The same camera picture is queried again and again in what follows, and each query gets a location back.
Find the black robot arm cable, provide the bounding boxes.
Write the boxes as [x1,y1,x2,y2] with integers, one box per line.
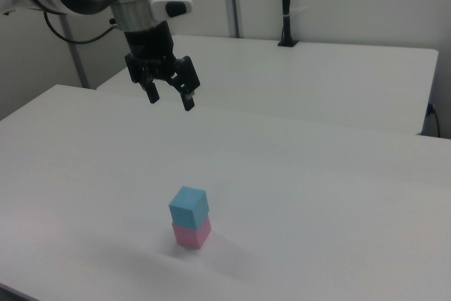
[43,10,118,45]

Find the blue cube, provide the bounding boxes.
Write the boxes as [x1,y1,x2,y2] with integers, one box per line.
[168,185,208,231]

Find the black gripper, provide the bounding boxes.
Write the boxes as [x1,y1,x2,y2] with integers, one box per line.
[123,21,202,113]

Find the white side table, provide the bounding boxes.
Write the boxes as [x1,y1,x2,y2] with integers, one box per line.
[96,34,440,137]

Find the pink cube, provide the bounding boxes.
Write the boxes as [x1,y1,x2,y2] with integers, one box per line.
[171,214,212,250]

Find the grey metal slanted frame post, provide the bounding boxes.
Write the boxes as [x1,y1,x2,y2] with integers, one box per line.
[58,13,91,90]

